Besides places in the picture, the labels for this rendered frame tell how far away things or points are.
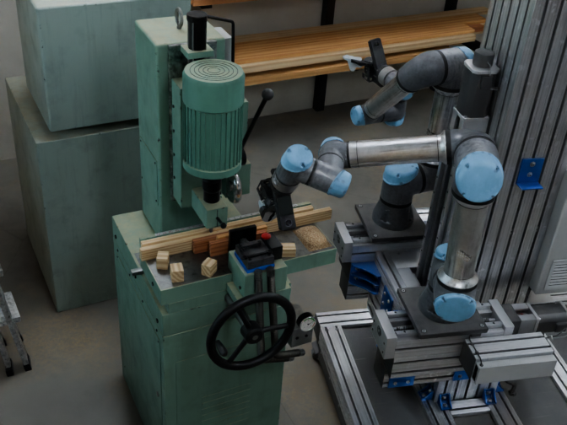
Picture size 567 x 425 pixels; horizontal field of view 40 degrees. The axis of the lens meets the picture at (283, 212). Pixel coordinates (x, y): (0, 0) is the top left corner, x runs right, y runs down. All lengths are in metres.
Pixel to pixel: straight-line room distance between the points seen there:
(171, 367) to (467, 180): 1.14
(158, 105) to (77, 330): 1.45
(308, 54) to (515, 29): 2.53
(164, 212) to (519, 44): 1.23
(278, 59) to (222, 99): 2.47
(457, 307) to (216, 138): 0.83
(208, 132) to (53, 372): 1.54
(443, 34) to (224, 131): 3.18
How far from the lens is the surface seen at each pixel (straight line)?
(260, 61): 4.55
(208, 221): 2.39
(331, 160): 2.09
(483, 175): 2.00
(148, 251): 2.42
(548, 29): 2.26
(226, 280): 2.40
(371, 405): 2.96
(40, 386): 3.35
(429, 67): 2.55
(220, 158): 2.23
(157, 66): 2.35
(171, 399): 2.66
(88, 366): 3.40
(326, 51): 4.74
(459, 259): 2.16
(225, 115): 2.18
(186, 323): 2.45
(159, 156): 2.49
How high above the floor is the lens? 2.39
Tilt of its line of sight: 34 degrees down
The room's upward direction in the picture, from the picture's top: 5 degrees clockwise
